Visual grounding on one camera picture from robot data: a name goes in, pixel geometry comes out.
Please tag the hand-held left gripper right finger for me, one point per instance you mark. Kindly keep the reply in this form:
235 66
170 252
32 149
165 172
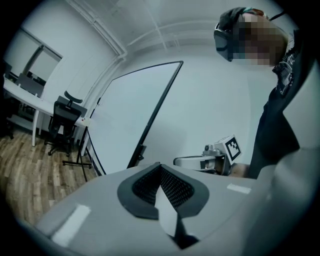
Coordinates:
225 212

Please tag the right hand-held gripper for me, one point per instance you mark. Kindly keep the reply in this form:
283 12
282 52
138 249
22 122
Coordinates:
233 148

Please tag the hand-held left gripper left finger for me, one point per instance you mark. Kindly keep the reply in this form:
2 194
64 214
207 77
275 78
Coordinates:
105 215

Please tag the black-framed whiteboard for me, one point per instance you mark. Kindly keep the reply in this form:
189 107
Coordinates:
135 112

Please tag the person's right forearm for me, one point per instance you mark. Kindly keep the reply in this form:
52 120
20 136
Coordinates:
240 170

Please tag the black whiteboard stand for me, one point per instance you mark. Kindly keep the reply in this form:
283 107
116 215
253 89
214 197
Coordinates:
75 163

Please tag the black mesh office chair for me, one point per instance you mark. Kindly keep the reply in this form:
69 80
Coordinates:
63 120

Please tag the white desk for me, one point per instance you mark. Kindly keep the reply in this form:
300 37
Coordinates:
27 98

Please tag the person's head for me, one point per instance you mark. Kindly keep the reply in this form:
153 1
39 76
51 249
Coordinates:
260 37

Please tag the glass partition window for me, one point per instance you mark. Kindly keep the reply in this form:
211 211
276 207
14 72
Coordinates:
37 55

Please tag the black head-worn camera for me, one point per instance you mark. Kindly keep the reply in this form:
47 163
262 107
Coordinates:
222 42

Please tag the white wall pipe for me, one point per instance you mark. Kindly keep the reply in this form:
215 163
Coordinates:
110 37

